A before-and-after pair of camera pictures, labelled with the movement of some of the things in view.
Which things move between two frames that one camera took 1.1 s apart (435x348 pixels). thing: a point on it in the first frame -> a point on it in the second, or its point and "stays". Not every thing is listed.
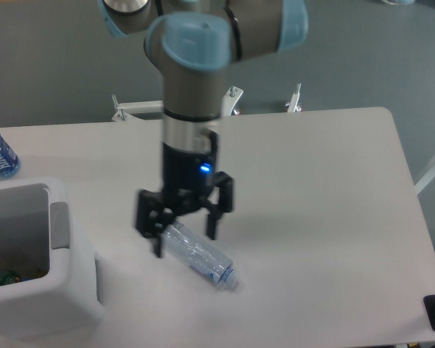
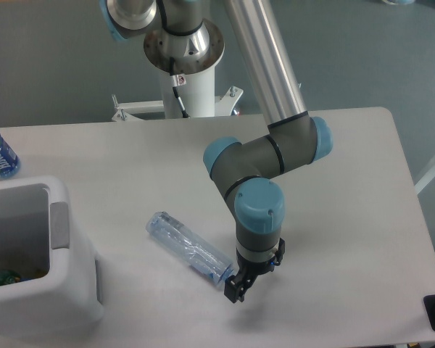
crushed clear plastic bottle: (193, 250) stays
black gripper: (187, 177) -> (235, 286)
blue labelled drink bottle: (0, 156) stays
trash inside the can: (1, 278) stays
